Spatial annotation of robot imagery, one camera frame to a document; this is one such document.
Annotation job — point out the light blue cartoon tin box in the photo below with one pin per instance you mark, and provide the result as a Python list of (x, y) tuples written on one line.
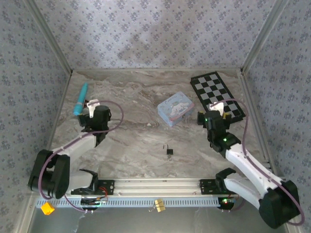
[(175, 109)]

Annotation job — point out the black padlock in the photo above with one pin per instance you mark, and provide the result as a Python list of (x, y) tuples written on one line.
[(170, 152)]

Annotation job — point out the small metal key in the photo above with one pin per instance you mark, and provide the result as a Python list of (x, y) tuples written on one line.
[(170, 158)]

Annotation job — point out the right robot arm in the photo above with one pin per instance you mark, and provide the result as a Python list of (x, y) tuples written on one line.
[(247, 167)]

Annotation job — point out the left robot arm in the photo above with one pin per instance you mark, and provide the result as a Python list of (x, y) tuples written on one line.
[(73, 148)]

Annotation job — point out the turquoise plastic bottle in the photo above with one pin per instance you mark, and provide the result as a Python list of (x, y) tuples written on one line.
[(81, 99)]

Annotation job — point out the black grey chessboard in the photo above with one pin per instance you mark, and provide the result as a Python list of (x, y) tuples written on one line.
[(211, 87)]

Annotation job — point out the controller circuit board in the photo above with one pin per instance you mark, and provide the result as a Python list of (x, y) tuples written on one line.
[(226, 202), (93, 202)]

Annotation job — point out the yellow toy brick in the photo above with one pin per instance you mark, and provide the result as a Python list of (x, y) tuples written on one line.
[(47, 208)]

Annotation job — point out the beige binder clip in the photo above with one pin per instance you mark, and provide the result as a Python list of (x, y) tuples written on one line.
[(159, 205)]

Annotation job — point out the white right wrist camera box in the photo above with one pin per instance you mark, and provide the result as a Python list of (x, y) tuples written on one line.
[(217, 106)]

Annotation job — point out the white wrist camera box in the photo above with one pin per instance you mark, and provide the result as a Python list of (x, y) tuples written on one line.
[(217, 106), (91, 109)]

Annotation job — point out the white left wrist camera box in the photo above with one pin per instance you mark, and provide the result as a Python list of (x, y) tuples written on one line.
[(91, 109)]

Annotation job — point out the aluminium side rail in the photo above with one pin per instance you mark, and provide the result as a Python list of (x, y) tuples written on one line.
[(253, 109), (55, 121)]

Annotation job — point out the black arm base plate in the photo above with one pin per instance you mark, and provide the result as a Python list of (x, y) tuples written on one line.
[(206, 187), (107, 187)]

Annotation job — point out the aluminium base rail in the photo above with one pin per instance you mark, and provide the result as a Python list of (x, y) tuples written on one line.
[(155, 187)]

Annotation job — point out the aluminium frame post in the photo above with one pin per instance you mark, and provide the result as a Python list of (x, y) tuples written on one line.
[(49, 36), (263, 36)]

